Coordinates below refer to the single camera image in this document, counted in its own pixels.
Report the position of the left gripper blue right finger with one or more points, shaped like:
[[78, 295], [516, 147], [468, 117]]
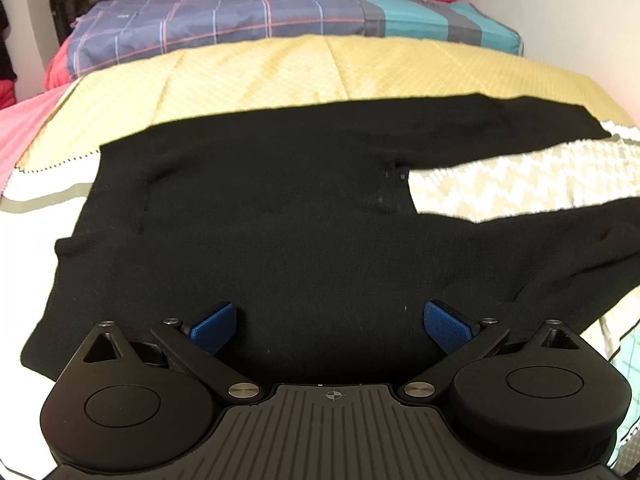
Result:
[[449, 328]]

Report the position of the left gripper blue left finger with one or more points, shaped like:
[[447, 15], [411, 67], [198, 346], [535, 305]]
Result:
[[213, 328]]

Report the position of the black pants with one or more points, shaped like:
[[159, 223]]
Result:
[[302, 218]]

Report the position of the yellow quilted blanket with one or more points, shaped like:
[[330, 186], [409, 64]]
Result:
[[108, 104]]

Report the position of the pink bed sheet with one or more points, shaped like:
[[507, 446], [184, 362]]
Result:
[[21, 121]]

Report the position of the blue plaid pillow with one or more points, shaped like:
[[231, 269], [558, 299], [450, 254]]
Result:
[[120, 31]]

